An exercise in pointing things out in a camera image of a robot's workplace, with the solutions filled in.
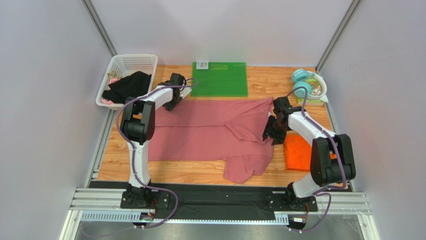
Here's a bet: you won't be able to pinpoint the aluminium frame rail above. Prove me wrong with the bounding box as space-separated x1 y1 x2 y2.
69 188 372 225

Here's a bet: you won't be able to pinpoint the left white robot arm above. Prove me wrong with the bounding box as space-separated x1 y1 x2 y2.
117 73 191 206

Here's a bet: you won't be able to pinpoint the green picture book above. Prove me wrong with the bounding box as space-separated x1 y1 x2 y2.
293 74 327 106

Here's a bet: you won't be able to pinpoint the white plastic basket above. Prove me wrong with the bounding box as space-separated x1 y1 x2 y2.
95 53 158 110

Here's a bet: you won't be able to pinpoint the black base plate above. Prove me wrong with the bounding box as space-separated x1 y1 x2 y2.
120 183 318 221

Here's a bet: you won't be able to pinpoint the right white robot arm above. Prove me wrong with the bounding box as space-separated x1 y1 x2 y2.
262 97 357 199

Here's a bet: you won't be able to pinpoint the pink item in basket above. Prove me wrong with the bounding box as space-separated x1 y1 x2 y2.
101 78 120 105

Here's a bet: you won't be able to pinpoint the purple cable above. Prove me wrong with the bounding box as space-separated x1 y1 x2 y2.
286 86 349 233
115 77 200 231

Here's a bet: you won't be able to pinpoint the teal headphones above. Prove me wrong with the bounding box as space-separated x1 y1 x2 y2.
291 68 328 102

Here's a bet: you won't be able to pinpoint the folded orange t shirt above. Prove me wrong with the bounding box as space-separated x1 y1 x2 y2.
283 134 337 172

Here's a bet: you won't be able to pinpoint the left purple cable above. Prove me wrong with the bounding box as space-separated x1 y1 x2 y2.
115 77 200 231

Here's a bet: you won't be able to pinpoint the black garment in basket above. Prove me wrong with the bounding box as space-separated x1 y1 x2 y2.
110 71 152 104

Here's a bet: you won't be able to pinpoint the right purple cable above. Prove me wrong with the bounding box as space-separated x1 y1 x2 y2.
286 86 349 233

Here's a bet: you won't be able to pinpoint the green cutting mat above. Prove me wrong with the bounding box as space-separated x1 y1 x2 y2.
191 61 249 97

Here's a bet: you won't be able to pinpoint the pink t shirt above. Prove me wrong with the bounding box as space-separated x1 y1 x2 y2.
148 97 274 184

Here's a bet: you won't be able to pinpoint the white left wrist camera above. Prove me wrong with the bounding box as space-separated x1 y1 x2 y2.
179 87 192 99

